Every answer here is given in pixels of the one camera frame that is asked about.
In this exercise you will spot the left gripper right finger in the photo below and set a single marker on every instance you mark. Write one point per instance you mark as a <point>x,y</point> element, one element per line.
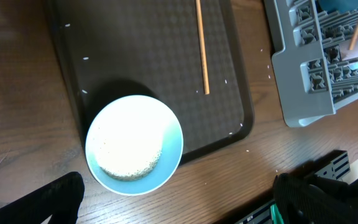
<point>315,200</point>

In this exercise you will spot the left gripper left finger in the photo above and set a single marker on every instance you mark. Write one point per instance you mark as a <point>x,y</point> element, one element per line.
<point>58,201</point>

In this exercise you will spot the light blue rice bowl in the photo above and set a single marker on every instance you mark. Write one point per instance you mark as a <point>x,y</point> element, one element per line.
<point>134,145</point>

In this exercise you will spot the blue plate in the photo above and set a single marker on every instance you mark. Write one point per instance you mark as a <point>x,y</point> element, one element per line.
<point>338,5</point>

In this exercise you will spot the grey dishwasher rack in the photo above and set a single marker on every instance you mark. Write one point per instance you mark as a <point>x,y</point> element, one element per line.
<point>313,80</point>

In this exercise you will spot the dark brown serving tray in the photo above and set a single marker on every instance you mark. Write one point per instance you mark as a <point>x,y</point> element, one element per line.
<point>110,49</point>

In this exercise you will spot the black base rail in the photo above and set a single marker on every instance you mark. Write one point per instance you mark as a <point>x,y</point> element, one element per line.
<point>334,166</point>

